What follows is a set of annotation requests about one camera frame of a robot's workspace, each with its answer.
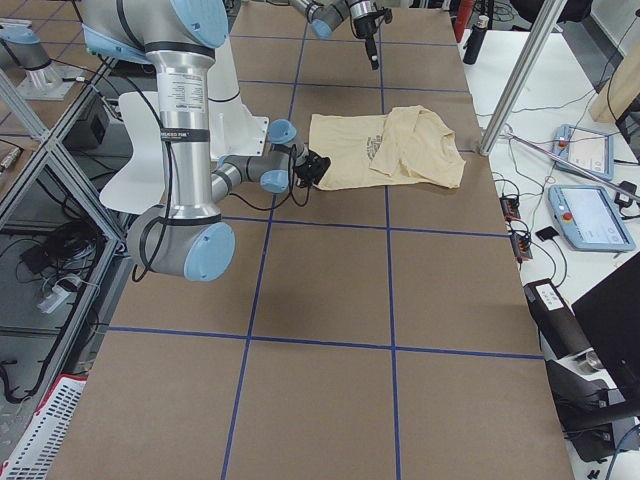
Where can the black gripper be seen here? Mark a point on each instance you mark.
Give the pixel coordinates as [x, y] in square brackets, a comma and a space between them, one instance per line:
[313, 170]
[369, 33]

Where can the yellow long-sleeve shirt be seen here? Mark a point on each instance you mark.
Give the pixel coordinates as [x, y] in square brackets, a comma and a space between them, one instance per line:
[407, 146]

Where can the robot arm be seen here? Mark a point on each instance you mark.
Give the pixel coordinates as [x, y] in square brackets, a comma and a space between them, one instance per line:
[186, 235]
[324, 19]

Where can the red cylinder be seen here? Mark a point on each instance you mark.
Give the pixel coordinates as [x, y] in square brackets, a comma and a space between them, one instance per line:
[464, 12]

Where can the black water bottle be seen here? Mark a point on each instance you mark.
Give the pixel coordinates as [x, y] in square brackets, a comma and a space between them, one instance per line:
[475, 40]

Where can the white chair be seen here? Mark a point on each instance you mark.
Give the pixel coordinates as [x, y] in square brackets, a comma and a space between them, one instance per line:
[139, 184]

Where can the far blue teach pendant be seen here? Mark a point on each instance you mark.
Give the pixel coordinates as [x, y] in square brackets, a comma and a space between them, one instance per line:
[587, 148]

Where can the blue teach pendant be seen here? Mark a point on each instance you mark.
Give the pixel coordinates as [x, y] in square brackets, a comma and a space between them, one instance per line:
[587, 148]
[586, 218]

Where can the metal reacher stick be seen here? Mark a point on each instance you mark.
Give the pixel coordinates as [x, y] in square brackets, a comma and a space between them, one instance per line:
[576, 168]

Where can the near blue teach pendant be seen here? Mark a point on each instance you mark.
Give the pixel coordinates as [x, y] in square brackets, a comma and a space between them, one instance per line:
[586, 218]

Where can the white power strip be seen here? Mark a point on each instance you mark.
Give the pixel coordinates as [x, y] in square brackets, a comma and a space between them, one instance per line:
[58, 295]

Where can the black label printer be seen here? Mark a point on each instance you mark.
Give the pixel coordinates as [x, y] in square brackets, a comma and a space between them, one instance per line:
[555, 319]

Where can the black monitor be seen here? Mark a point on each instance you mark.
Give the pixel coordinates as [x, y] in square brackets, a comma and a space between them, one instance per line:
[608, 315]

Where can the white perforated basket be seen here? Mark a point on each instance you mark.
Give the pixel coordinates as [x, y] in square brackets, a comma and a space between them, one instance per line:
[36, 450]

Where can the aluminium frame post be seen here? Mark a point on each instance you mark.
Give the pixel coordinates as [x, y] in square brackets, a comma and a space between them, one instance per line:
[536, 40]

